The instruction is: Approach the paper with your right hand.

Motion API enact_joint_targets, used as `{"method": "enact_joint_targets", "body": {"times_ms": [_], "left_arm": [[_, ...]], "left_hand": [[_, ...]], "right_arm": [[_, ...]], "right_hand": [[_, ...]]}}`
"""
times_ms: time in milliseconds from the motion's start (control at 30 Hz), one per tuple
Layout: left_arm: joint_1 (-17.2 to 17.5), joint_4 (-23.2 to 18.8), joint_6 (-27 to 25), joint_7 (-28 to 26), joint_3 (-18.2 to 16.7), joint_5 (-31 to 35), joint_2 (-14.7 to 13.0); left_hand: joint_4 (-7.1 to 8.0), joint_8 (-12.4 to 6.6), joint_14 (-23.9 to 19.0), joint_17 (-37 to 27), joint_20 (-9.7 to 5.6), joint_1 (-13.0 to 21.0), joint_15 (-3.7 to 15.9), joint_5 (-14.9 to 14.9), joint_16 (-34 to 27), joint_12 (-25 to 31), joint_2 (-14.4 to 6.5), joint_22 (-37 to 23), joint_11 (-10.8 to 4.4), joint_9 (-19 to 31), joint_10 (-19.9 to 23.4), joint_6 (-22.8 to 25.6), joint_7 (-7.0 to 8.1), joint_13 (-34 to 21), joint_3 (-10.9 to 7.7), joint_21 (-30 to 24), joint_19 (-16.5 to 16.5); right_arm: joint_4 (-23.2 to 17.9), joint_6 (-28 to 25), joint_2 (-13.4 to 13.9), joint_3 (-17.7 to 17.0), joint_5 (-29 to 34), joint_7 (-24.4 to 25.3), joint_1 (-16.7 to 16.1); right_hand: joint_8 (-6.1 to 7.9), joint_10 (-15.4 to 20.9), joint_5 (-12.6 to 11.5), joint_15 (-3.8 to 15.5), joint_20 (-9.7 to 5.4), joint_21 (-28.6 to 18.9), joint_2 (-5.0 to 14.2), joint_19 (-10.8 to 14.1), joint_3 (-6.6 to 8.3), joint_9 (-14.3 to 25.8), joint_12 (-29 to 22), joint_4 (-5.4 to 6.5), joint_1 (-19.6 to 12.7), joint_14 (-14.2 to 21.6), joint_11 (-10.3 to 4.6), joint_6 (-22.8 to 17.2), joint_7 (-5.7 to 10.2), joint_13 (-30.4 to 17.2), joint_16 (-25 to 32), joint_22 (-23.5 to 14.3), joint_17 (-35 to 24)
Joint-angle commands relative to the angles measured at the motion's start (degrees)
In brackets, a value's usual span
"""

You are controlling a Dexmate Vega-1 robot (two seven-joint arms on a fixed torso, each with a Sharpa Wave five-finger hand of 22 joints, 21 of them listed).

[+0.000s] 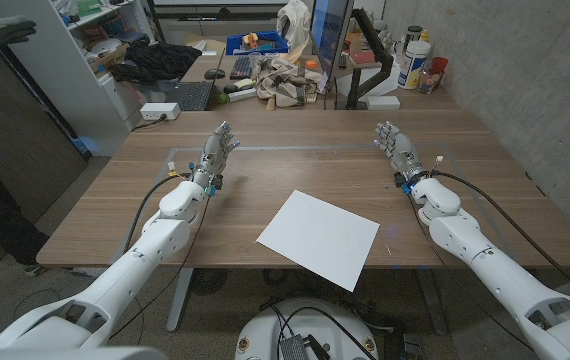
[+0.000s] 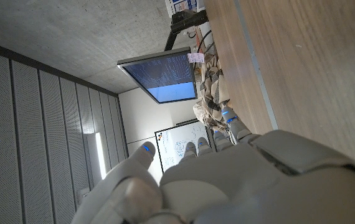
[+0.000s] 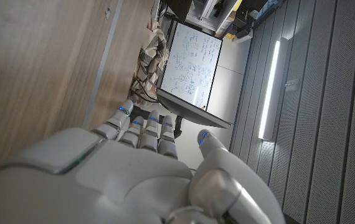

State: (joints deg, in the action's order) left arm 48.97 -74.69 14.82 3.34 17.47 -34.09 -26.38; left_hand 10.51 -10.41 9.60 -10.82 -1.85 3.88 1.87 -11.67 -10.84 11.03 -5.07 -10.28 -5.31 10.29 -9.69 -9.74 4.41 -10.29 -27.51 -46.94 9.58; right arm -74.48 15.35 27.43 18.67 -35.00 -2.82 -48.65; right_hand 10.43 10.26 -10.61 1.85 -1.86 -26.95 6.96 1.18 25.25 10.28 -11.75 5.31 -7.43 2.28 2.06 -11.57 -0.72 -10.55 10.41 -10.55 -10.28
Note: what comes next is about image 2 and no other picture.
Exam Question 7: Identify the pink sticky note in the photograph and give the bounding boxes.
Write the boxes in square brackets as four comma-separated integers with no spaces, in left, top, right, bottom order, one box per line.
[187,52,206,64]

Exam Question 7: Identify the white wipes canister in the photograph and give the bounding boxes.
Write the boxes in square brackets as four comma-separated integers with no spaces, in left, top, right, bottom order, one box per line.
[164,0,206,18]

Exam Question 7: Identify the whiteboard with black frame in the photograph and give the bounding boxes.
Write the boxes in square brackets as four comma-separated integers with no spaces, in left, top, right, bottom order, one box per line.
[154,119,216,174]

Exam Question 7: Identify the flat computer monitor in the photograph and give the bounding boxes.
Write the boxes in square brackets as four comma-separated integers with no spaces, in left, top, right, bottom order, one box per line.
[116,46,198,105]

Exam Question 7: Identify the beige plaid cloth bag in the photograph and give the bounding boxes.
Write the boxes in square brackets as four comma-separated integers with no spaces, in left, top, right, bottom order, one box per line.
[192,53,239,135]

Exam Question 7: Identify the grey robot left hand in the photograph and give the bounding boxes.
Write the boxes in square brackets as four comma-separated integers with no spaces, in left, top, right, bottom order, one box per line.
[70,106,355,224]

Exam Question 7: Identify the wall light strip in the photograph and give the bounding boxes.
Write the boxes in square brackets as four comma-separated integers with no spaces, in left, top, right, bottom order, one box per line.
[94,131,108,180]

